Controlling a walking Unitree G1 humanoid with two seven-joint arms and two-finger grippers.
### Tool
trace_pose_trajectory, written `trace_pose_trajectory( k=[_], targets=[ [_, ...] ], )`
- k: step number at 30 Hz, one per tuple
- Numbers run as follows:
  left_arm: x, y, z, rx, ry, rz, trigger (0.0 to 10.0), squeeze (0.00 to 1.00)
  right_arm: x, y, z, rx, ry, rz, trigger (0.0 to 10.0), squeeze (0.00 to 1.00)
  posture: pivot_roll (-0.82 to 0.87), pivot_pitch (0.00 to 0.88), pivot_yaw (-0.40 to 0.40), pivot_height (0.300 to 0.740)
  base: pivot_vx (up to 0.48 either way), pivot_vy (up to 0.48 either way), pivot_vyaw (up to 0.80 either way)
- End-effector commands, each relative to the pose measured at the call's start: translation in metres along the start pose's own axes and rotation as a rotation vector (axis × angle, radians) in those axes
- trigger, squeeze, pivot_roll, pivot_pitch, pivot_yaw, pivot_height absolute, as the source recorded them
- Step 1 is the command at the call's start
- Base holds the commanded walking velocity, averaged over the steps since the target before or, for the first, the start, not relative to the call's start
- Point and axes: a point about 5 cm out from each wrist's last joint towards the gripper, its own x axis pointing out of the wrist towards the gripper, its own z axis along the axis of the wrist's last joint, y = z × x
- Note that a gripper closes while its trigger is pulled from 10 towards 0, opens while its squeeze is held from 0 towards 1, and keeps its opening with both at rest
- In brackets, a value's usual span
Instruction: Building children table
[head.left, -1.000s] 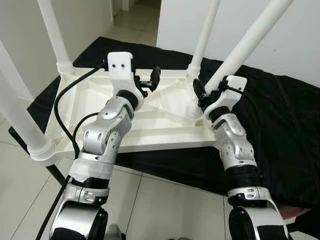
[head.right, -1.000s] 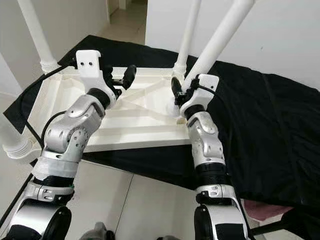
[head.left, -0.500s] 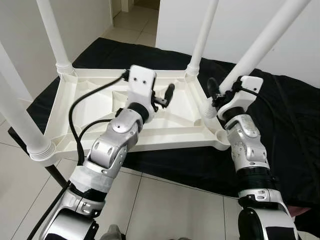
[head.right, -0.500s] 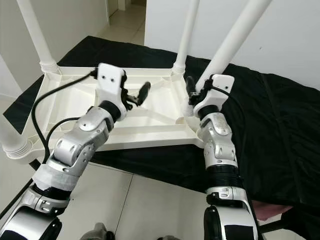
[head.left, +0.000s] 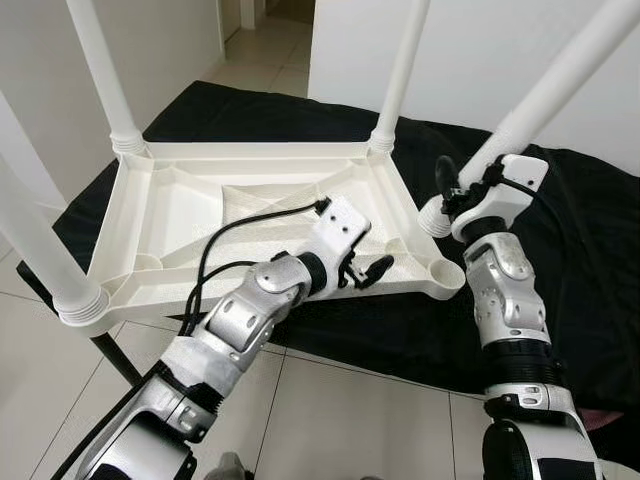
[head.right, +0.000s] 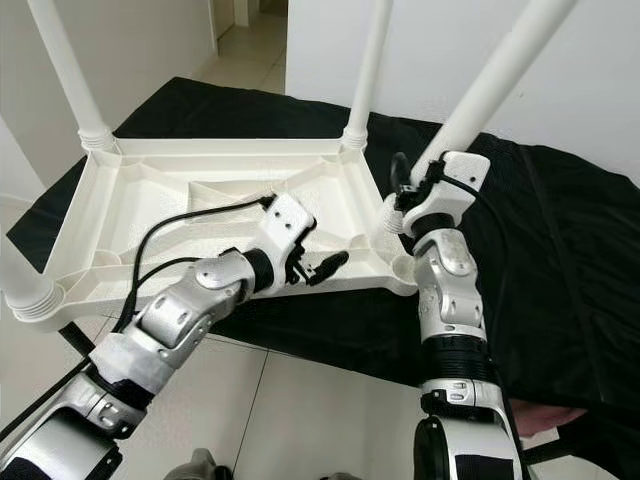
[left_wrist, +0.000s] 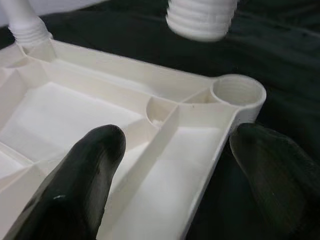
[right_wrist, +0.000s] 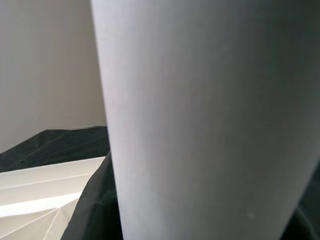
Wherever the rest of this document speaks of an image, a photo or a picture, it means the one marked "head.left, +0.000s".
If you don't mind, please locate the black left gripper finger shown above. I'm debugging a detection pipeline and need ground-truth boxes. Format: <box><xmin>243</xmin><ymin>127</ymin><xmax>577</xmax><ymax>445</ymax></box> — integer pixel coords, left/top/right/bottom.
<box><xmin>350</xmin><ymin>255</ymin><xmax>396</xmax><ymax>291</ymax></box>

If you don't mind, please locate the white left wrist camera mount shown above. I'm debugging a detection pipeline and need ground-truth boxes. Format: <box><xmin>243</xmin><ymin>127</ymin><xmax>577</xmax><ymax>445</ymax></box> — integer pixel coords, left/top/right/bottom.
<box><xmin>310</xmin><ymin>197</ymin><xmax>373</xmax><ymax>291</ymax></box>

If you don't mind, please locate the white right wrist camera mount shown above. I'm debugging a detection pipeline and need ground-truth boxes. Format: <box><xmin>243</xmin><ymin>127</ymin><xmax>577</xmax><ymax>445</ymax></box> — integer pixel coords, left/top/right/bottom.
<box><xmin>450</xmin><ymin>153</ymin><xmax>551</xmax><ymax>243</ymax></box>

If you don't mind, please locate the white plastic table leg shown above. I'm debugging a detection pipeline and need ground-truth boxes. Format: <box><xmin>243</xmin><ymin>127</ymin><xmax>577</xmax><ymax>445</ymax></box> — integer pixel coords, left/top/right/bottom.
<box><xmin>0</xmin><ymin>155</ymin><xmax>111</xmax><ymax>331</ymax></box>
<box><xmin>65</xmin><ymin>0</ymin><xmax>151</xmax><ymax>156</ymax></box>
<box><xmin>368</xmin><ymin>0</ymin><xmax>431</xmax><ymax>153</ymax></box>
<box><xmin>418</xmin><ymin>0</ymin><xmax>640</xmax><ymax>239</ymax></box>

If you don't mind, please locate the black cloth table cover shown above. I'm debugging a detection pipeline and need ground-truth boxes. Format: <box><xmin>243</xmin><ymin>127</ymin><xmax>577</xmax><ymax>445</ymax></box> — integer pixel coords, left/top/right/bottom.
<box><xmin>15</xmin><ymin>80</ymin><xmax>640</xmax><ymax>471</ymax></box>

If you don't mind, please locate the black metal table leg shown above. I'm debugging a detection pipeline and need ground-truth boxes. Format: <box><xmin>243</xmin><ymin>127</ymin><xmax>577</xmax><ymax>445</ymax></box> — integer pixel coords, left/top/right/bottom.
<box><xmin>92</xmin><ymin>335</ymin><xmax>141</xmax><ymax>386</ymax></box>

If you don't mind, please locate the pink cushion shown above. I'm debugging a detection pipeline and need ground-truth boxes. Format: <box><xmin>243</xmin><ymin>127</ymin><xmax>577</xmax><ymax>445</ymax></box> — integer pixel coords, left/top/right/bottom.
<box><xmin>580</xmin><ymin>408</ymin><xmax>623</xmax><ymax>431</ymax></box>

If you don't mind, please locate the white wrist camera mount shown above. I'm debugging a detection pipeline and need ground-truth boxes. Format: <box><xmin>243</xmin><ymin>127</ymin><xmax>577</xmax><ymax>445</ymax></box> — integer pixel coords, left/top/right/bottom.
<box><xmin>450</xmin><ymin>153</ymin><xmax>551</xmax><ymax>243</ymax></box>
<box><xmin>310</xmin><ymin>197</ymin><xmax>373</xmax><ymax>291</ymax></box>

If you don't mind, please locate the grey left robot foot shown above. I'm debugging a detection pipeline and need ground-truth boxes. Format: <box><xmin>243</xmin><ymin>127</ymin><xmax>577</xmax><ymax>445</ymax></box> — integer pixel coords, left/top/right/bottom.
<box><xmin>215</xmin><ymin>452</ymin><xmax>251</xmax><ymax>480</ymax></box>

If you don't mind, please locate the white plastic table top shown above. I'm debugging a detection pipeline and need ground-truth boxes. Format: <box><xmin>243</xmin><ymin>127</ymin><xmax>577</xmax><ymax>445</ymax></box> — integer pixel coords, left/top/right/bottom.
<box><xmin>55</xmin><ymin>140</ymin><xmax>466</xmax><ymax>336</ymax></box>

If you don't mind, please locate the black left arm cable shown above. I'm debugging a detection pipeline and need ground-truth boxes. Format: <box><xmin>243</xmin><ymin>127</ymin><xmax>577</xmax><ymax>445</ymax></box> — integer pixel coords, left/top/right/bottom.
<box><xmin>180</xmin><ymin>200</ymin><xmax>331</xmax><ymax>336</ymax></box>

